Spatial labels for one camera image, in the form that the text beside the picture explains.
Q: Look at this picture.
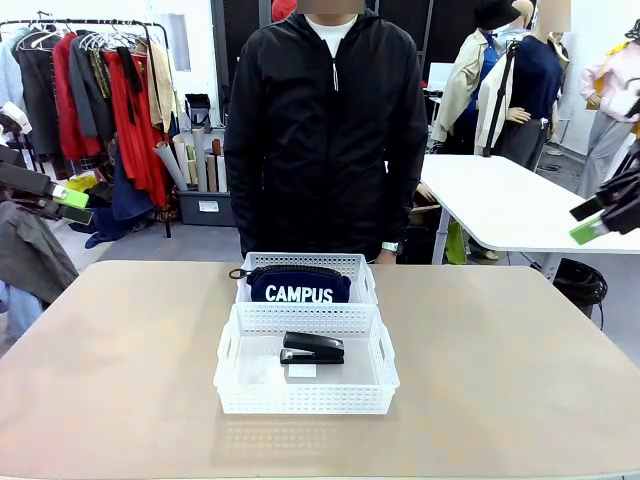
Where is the black hanging scarf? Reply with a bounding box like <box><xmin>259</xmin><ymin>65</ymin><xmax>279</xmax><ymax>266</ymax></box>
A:
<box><xmin>116</xmin><ymin>46</ymin><xmax>145</xmax><ymax>126</ymax></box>

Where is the white perforated plastic basket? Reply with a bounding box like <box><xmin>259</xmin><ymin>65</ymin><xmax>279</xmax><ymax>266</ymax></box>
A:
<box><xmin>213</xmin><ymin>302</ymin><xmax>401</xmax><ymax>416</ymax></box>
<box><xmin>234</xmin><ymin>252</ymin><xmax>380</xmax><ymax>306</ymax></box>

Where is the grey-brown jacket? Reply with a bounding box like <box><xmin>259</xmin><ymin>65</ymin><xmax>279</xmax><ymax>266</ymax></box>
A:
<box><xmin>0</xmin><ymin>199</ymin><xmax>80</xmax><ymax>306</ymax></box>

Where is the red hanging dress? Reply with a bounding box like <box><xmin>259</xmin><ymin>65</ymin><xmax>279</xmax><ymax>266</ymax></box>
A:
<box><xmin>102</xmin><ymin>49</ymin><xmax>171</xmax><ymax>209</ymax></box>

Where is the grey hanging jacket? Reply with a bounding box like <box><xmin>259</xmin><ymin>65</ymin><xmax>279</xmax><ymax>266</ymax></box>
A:
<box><xmin>68</xmin><ymin>33</ymin><xmax>117</xmax><ymax>142</ymax></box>

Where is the red hanging jacket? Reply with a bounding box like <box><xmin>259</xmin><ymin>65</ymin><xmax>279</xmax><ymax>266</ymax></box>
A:
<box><xmin>51</xmin><ymin>32</ymin><xmax>104</xmax><ymax>161</ymax></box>

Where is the person's white t-shirt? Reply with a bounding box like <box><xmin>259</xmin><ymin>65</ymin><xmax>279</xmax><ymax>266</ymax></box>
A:
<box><xmin>303</xmin><ymin>13</ymin><xmax>359</xmax><ymax>57</ymax></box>

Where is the person's right forearm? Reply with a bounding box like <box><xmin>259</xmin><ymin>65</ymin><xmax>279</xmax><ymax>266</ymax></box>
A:
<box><xmin>224</xmin><ymin>164</ymin><xmax>264</xmax><ymax>259</ymax></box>

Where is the light blue hanging garment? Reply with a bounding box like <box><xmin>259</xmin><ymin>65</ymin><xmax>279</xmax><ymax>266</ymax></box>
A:
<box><xmin>0</xmin><ymin>27</ymin><xmax>29</xmax><ymax>114</ymax></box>

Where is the black tripod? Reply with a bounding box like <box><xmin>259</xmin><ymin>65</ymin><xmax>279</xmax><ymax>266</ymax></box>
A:
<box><xmin>482</xmin><ymin>42</ymin><xmax>521</xmax><ymax>159</ymax></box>

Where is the black stapler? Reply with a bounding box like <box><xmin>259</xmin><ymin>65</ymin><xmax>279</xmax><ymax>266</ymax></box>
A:
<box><xmin>279</xmin><ymin>331</ymin><xmax>347</xmax><ymax>366</ymax></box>

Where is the black cable coil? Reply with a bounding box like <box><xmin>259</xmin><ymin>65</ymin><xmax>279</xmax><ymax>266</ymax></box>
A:
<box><xmin>552</xmin><ymin>258</ymin><xmax>609</xmax><ymax>307</ymax></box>

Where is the person's left forearm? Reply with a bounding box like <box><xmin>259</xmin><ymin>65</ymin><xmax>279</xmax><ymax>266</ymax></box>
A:
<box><xmin>382</xmin><ymin>162</ymin><xmax>430</xmax><ymax>246</ymax></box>

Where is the person in black jacket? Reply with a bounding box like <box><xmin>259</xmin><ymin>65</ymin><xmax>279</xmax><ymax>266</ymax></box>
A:
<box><xmin>223</xmin><ymin>7</ymin><xmax>430</xmax><ymax>261</ymax></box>

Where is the dark grey hanging garment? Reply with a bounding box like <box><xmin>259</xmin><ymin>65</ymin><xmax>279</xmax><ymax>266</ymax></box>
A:
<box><xmin>17</xmin><ymin>43</ymin><xmax>62</xmax><ymax>156</ymax></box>

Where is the beige hanging garment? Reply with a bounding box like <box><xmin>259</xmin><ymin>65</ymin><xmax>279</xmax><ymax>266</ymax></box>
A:
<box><xmin>133</xmin><ymin>42</ymin><xmax>181</xmax><ymax>134</ymax></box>

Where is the black clothes rack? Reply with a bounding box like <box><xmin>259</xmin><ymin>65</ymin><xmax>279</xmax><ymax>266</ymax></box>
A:
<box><xmin>0</xmin><ymin>18</ymin><xmax>174</xmax><ymax>239</ymax></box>

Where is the white background table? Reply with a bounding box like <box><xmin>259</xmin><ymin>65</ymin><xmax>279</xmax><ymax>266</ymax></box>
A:
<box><xmin>418</xmin><ymin>153</ymin><xmax>640</xmax><ymax>284</ymax></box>

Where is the light blue cloth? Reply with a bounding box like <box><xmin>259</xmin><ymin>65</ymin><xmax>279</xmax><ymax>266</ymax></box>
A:
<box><xmin>0</xmin><ymin>282</ymin><xmax>44</xmax><ymax>342</ymax></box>

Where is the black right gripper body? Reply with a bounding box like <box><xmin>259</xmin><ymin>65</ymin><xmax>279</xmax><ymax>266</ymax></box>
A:
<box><xmin>596</xmin><ymin>164</ymin><xmax>640</xmax><ymax>237</ymax></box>

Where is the yellow cloth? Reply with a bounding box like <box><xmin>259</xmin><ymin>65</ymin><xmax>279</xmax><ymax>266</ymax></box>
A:
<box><xmin>63</xmin><ymin>174</ymin><xmax>97</xmax><ymax>195</ymax></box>

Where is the mannequin in beige coat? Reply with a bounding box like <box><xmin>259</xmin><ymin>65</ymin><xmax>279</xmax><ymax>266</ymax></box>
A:
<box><xmin>431</xmin><ymin>0</ymin><xmax>522</xmax><ymax>156</ymax></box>

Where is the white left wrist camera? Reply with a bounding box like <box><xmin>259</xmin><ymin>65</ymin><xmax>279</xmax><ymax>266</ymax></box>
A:
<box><xmin>0</xmin><ymin>101</ymin><xmax>33</xmax><ymax>135</ymax></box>

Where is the grey storage bin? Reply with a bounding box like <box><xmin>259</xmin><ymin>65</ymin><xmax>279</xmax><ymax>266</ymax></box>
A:
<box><xmin>177</xmin><ymin>189</ymin><xmax>237</xmax><ymax>227</ymax></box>

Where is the leaning grey paper roll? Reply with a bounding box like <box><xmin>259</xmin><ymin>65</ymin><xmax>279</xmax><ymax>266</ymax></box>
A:
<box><xmin>152</xmin><ymin>140</ymin><xmax>189</xmax><ymax>192</ymax></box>

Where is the green bag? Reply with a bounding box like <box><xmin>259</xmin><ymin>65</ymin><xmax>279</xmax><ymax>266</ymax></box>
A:
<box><xmin>445</xmin><ymin>219</ymin><xmax>469</xmax><ymax>265</ymax></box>

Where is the navy hanging garment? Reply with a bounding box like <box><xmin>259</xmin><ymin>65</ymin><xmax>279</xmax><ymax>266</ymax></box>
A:
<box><xmin>110</xmin><ymin>144</ymin><xmax>157</xmax><ymax>224</ymax></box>

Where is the tall grey paper roll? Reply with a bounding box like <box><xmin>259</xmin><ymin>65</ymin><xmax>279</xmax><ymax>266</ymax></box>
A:
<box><xmin>191</xmin><ymin>126</ymin><xmax>209</xmax><ymax>194</ymax></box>

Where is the mannequin in navy top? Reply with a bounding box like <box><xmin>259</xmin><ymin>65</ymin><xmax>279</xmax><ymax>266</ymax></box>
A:
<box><xmin>492</xmin><ymin>0</ymin><xmax>572</xmax><ymax>172</ymax></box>

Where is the navy CAMPUS zipper pouch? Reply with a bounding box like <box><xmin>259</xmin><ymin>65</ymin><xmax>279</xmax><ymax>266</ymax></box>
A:
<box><xmin>228</xmin><ymin>265</ymin><xmax>352</xmax><ymax>304</ymax></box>

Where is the brown paper roll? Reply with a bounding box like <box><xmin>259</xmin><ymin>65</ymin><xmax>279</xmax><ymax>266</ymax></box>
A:
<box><xmin>211</xmin><ymin>138</ymin><xmax>223</xmax><ymax>194</ymax></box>

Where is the mannequin in pink top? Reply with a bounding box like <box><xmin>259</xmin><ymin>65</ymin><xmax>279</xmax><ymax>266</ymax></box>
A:
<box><xmin>576</xmin><ymin>19</ymin><xmax>640</xmax><ymax>202</ymax></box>

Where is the beige paper roll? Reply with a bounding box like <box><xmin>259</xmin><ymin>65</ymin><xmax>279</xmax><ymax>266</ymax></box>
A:
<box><xmin>172</xmin><ymin>132</ymin><xmax>197</xmax><ymax>189</ymax></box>

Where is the white board panel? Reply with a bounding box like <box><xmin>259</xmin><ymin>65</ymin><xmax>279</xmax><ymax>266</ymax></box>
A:
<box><xmin>428</xmin><ymin>62</ymin><xmax>456</xmax><ymax>95</ymax></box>

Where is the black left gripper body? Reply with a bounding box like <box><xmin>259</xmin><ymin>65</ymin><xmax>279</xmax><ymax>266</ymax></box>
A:
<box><xmin>0</xmin><ymin>133</ymin><xmax>25</xmax><ymax>169</ymax></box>

